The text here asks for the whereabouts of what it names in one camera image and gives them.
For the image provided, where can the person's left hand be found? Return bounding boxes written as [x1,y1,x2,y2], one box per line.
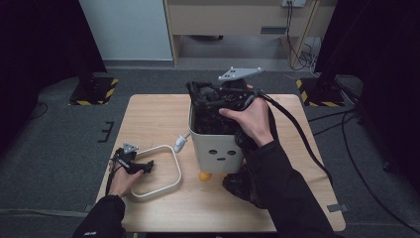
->
[107,161,145,199]

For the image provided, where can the short black floor cable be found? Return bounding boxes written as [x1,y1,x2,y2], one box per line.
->
[306,107,360,137]

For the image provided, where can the long black floor cable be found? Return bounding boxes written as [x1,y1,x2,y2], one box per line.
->
[340,108,420,235]

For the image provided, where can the white face trash bin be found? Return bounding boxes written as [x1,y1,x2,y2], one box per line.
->
[173,102,248,182]

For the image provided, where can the black curtain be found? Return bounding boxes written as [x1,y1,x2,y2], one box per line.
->
[313,0,420,192]
[0,0,108,157]

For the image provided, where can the black plastic trash bag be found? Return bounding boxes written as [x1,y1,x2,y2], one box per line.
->
[184,79,282,210]

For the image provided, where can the striped-edge black stand base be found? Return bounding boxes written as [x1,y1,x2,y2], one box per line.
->
[68,76,120,106]
[295,77,347,108]

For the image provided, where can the grey power strip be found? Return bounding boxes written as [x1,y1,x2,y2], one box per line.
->
[280,0,307,9]

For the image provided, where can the hanging black cable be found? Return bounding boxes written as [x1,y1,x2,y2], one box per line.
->
[284,1,319,72]

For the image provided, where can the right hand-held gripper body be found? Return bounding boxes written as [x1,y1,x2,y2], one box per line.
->
[217,66,265,112]

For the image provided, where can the light wooden desk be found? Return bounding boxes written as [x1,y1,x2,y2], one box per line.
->
[163,0,339,67]

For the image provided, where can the thin black floor cable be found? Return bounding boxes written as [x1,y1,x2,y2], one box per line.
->
[30,101,50,121]

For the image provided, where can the white bin rim ring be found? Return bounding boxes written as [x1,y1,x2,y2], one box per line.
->
[130,144,183,203]

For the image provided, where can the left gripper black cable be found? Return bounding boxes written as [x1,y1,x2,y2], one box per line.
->
[104,156,122,196]

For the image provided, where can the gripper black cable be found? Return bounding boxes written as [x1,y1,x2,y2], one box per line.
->
[104,156,122,196]
[256,91,335,188]

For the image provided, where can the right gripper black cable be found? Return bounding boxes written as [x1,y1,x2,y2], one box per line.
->
[256,91,335,188]

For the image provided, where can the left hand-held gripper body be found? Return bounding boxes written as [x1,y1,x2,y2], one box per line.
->
[113,142,142,176]

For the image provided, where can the grey tape strip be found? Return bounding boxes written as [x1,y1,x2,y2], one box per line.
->
[326,203,350,213]

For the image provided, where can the person's right hand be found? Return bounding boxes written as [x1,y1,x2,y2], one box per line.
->
[218,96,275,149]

